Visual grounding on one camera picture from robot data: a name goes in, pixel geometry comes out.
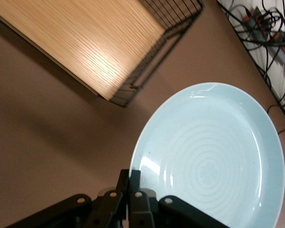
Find wooden board basket base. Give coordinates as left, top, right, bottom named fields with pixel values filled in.
left=0, top=0, right=167, bottom=102

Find black power strip orange switches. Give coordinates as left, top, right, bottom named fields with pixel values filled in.
left=270, top=33, right=285, bottom=67
left=243, top=5, right=276, bottom=40

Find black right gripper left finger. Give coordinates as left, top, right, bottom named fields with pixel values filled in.
left=3, top=169, right=130, bottom=228

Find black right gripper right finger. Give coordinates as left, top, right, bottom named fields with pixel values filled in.
left=129, top=169, right=231, bottom=228

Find thin black looped cable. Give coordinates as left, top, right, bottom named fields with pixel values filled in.
left=266, top=104, right=285, bottom=135

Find light blue ceramic plate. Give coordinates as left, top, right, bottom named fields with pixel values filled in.
left=128, top=82, right=285, bottom=228

